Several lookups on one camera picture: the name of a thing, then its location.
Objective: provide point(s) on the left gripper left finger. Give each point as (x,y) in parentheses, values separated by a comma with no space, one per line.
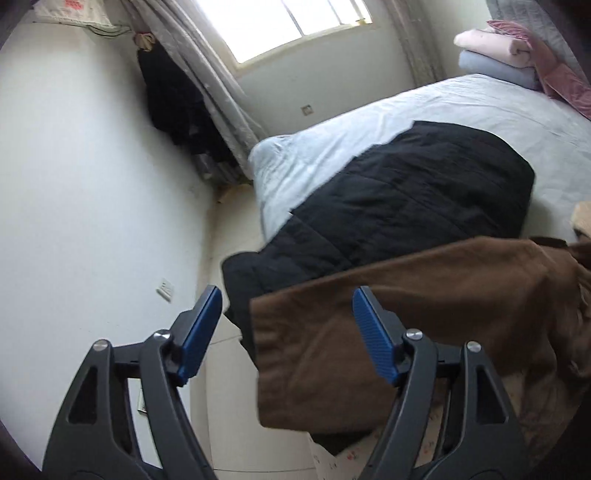
(93,436)

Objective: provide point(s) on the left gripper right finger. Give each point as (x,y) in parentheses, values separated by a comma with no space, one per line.
(479,437)

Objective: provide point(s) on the brown fur-collared coat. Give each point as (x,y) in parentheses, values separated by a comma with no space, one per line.
(526,300)

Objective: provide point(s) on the black hanging clothes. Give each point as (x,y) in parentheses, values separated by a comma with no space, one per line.
(176,107)

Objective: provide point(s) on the cherry print white blanket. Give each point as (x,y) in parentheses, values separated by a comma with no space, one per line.
(349,464)

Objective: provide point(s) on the black quilted jacket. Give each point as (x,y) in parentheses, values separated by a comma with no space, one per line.
(433,185)

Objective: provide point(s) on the pink velvet pillow front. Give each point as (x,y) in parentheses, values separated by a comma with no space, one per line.
(570,88)

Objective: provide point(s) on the pink velvet pillow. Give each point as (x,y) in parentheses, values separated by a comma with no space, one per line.
(570,88)
(544,59)

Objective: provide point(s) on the folded light blue blanket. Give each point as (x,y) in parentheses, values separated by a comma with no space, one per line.
(475,63)

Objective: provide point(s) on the pink velvet pillow back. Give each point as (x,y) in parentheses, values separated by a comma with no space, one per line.
(544,59)

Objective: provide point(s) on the grey curtain left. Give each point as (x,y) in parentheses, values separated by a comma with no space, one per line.
(188,38)

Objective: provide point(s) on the grey curtain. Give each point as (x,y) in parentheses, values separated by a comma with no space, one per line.
(188,38)
(416,36)

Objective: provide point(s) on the grey curtain right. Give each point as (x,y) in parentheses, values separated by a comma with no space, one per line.
(416,36)

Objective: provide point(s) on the window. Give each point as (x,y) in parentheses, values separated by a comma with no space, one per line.
(252,28)

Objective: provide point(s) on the grey padded headboard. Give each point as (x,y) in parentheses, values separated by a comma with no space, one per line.
(532,16)

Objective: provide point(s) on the wall socket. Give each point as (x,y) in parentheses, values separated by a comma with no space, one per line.
(307,110)

